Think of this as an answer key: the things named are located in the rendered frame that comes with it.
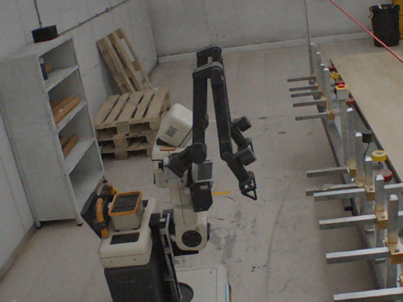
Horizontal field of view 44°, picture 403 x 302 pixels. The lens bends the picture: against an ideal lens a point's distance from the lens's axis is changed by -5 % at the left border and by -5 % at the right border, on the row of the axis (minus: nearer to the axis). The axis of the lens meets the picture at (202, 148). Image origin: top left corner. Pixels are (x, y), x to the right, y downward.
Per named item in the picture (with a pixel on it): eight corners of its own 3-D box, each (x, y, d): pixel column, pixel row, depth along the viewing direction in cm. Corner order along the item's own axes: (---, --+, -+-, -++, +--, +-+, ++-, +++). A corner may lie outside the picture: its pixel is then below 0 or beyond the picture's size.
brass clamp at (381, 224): (376, 230, 207) (376, 219, 205) (370, 214, 220) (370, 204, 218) (391, 228, 206) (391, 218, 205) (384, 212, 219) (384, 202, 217)
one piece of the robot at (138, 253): (123, 346, 273) (83, 218, 242) (136, 287, 324) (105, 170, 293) (182, 341, 270) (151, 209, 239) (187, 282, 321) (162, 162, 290)
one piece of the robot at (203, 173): (186, 214, 255) (178, 175, 247) (189, 189, 281) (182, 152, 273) (218, 210, 254) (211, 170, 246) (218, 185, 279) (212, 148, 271)
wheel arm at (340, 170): (307, 178, 287) (306, 172, 285) (306, 176, 290) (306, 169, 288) (383, 170, 280) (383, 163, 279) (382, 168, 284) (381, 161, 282)
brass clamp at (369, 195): (366, 201, 230) (365, 192, 228) (361, 188, 243) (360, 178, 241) (379, 200, 229) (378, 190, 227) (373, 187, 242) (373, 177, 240)
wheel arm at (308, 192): (306, 197, 264) (305, 190, 262) (305, 194, 267) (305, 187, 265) (388, 188, 257) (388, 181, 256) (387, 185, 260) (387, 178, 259)
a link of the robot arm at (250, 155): (221, 148, 238) (221, 155, 230) (242, 134, 235) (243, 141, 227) (235, 168, 241) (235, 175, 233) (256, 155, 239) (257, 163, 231)
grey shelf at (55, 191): (37, 229, 454) (-13, 63, 397) (68, 185, 537) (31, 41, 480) (82, 226, 448) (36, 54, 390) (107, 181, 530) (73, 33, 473)
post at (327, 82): (329, 131, 384) (323, 68, 366) (328, 129, 387) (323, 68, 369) (334, 130, 383) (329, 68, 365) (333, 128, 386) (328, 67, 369)
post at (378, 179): (376, 272, 224) (376, 178, 206) (374, 268, 227) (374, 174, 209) (383, 271, 223) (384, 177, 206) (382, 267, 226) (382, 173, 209)
